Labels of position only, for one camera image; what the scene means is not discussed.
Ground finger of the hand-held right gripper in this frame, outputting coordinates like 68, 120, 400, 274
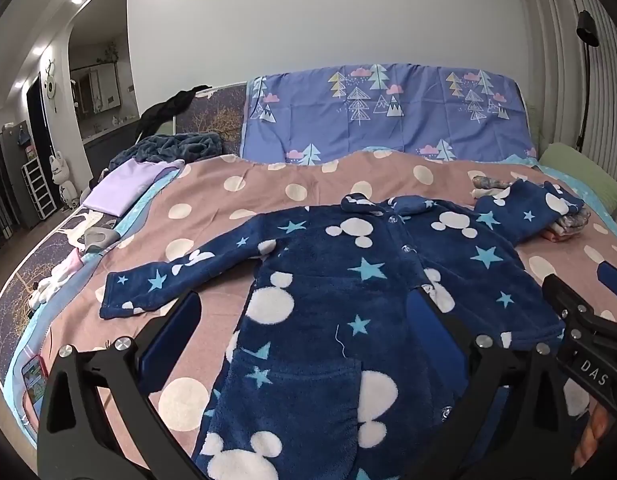
597, 261, 617, 305
541, 274, 617, 348

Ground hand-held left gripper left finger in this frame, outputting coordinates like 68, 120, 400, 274
37, 291, 204, 480

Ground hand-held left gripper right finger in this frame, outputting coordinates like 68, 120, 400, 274
405, 287, 574, 480

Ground navy star-print fleece pajama top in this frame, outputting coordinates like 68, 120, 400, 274
99, 192, 591, 480

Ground stack of folded clothes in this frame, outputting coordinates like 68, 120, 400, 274
539, 209, 592, 244

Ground person's right hand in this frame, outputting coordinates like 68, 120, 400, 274
571, 400, 617, 472

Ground folded navy fleece pajama pants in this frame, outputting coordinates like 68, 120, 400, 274
474, 180, 585, 247

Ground green pillow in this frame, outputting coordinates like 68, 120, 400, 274
537, 141, 617, 207

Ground grey cloth item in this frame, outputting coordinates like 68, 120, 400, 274
82, 226, 118, 252

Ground white and pink cloth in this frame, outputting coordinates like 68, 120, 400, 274
30, 251, 85, 312

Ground grey patterned folded cloth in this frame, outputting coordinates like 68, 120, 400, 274
469, 174, 515, 201

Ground phone in red case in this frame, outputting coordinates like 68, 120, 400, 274
20, 354, 52, 409

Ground dark gold-tree print sheet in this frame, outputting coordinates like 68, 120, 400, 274
0, 204, 120, 393

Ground folded lilac cloth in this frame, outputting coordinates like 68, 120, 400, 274
81, 158, 186, 218

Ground pink polka-dot blanket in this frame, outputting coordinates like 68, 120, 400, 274
3, 147, 617, 480

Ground white cat figure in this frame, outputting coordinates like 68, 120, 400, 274
48, 150, 80, 212

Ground dark blue fuzzy blanket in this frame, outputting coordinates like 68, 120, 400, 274
106, 131, 225, 172

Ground white shelf rack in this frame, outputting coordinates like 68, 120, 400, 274
21, 159, 58, 221

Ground blue tree-print quilt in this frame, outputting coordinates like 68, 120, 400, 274
241, 62, 539, 167

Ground black garment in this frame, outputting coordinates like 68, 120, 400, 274
137, 85, 215, 137

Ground dark refrigerator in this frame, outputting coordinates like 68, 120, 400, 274
0, 121, 32, 232

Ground dark gold-tree print pillow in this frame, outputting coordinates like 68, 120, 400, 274
173, 83, 248, 158

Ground black floor lamp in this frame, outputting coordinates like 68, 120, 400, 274
575, 9, 601, 155

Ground white wall decoration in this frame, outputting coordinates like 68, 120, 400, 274
44, 59, 60, 112

